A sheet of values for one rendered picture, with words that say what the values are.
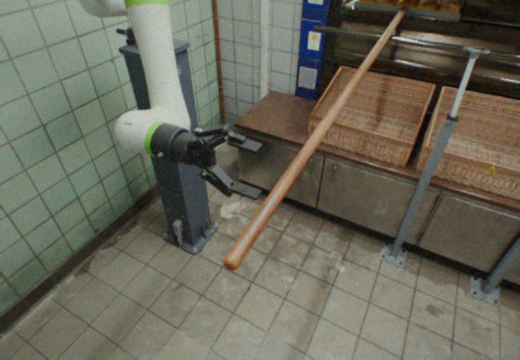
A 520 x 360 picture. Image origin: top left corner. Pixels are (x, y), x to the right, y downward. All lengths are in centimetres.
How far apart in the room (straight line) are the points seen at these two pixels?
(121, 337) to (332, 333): 104
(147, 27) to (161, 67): 10
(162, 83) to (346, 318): 146
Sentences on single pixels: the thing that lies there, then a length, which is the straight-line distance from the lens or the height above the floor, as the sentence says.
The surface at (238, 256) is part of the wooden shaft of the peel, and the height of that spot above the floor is 117.
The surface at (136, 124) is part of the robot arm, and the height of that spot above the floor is 124.
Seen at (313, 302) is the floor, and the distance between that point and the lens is 192.
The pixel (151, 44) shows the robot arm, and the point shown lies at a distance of 96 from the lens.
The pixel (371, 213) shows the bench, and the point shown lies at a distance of 206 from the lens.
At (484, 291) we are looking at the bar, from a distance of 226.
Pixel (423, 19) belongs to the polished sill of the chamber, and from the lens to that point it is 209.
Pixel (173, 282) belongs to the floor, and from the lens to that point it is 201.
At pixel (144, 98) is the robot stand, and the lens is 155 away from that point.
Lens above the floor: 167
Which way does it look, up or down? 39 degrees down
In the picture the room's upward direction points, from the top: straight up
